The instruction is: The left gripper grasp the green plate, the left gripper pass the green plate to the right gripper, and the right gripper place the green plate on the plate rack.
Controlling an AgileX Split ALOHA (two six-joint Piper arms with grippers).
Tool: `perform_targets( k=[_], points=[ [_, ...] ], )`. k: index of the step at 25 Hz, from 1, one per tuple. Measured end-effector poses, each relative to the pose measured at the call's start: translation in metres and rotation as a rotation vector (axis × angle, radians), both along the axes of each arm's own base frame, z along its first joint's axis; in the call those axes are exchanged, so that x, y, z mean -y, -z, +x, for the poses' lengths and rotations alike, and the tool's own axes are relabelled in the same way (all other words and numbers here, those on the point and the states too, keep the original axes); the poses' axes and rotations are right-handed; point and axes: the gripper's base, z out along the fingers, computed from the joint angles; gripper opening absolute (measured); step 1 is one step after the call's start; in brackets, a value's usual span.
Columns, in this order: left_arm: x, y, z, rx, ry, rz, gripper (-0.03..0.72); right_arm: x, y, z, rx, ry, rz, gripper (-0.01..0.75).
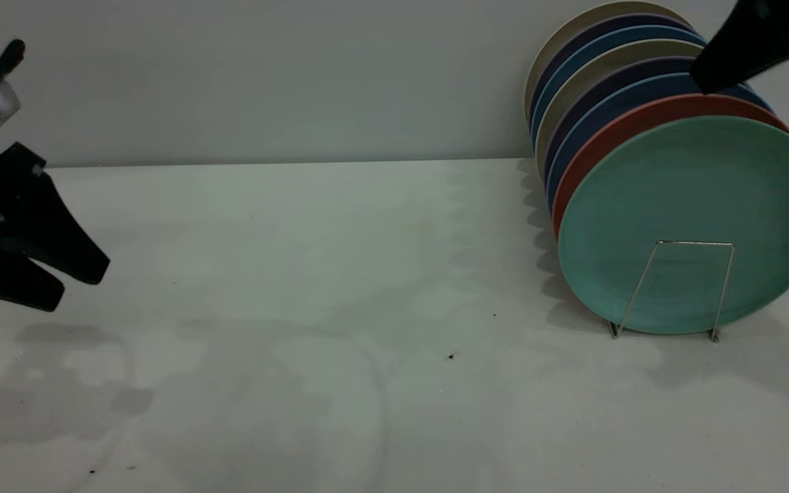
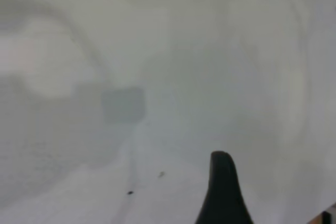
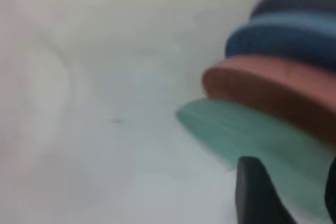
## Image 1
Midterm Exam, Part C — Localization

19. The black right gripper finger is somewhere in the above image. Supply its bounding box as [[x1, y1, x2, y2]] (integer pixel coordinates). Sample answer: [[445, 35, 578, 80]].
[[691, 0, 789, 94]]

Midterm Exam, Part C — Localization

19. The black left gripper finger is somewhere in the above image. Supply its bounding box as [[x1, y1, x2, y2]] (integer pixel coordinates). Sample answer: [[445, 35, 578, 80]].
[[0, 173, 111, 286], [0, 252, 66, 313]]

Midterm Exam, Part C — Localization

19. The green plate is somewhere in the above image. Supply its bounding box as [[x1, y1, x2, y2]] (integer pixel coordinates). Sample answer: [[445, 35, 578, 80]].
[[558, 115, 789, 336]]

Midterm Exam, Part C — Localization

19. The dark purple plate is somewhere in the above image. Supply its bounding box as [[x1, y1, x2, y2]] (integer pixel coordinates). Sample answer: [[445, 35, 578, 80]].
[[526, 14, 694, 127], [543, 57, 710, 186]]

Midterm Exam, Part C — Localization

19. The navy plate with blue rim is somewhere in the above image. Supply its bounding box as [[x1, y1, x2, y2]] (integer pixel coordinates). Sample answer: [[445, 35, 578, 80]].
[[547, 73, 775, 220]]

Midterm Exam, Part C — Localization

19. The beige plate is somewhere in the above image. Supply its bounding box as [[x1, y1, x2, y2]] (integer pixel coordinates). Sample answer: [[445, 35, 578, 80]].
[[523, 1, 693, 131], [536, 39, 707, 172]]

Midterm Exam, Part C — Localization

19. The pink plate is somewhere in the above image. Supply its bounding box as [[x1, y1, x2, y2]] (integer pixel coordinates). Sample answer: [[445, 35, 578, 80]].
[[552, 94, 789, 240]]

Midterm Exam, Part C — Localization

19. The metal wire plate rack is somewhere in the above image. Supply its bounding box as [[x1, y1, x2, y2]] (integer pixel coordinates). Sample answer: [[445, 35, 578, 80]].
[[607, 240, 736, 342]]

